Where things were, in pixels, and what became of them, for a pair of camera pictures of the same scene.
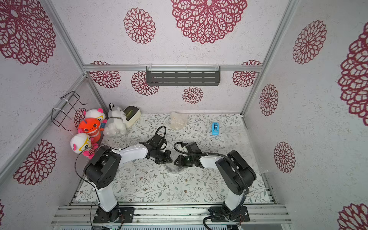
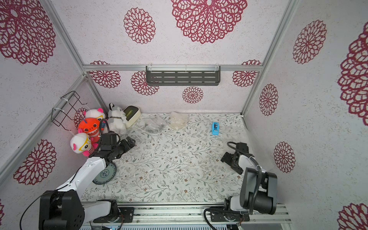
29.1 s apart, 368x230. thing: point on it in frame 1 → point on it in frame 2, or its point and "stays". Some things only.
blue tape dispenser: x=215 y=128 stays
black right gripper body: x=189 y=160 → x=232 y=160
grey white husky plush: x=115 y=125 stays
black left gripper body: x=162 y=157 → x=123 y=147
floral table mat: x=170 y=158 stays
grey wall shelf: x=185 y=75 stays
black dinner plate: x=175 y=169 → x=155 y=125
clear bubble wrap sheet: x=172 y=168 → x=155 y=125
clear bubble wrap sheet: x=178 y=120 stays
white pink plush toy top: x=97 y=113 stays
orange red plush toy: x=91 y=126 stays
